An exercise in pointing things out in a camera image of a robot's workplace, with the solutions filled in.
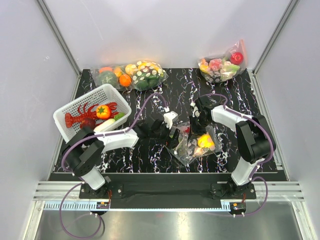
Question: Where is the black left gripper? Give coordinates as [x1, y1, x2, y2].
[149, 121, 180, 150]

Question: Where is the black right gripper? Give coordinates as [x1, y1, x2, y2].
[188, 115, 211, 141]

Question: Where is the yellow toy pear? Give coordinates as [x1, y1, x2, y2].
[197, 133, 215, 148]

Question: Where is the clear zip top bag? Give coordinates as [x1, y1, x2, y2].
[166, 122, 222, 166]

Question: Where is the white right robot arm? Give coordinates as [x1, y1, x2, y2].
[189, 95, 276, 199]

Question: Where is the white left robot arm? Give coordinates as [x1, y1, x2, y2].
[61, 113, 176, 198]

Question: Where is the right bag of fake food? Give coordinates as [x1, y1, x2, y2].
[197, 39, 248, 83]

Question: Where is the bag of fake food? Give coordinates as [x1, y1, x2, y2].
[90, 65, 133, 92]
[197, 39, 248, 83]
[124, 60, 168, 91]

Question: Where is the middle bag of fake food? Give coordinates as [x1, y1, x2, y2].
[124, 60, 168, 91]

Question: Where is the left bag of fake food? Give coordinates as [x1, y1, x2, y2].
[90, 65, 133, 92]

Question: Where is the red toy lobster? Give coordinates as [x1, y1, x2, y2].
[64, 102, 119, 128]

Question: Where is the orange toy tomato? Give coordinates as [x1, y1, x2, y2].
[96, 105, 112, 120]

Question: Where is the orange toy orange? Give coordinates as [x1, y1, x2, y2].
[118, 74, 132, 87]

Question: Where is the white plastic basket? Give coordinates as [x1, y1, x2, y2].
[53, 84, 132, 142]

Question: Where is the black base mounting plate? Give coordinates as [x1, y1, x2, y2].
[79, 173, 257, 211]

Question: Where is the red toy apple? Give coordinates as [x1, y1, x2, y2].
[229, 52, 244, 66]

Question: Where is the green toy pumpkin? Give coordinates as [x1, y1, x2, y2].
[97, 71, 118, 87]

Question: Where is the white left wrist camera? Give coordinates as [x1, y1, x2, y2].
[163, 111, 178, 129]

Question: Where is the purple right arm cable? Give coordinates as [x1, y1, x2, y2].
[202, 93, 273, 217]

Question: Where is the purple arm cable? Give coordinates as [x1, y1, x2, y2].
[58, 92, 171, 240]
[202, 93, 273, 217]

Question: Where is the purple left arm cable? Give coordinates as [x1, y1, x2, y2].
[58, 92, 171, 240]

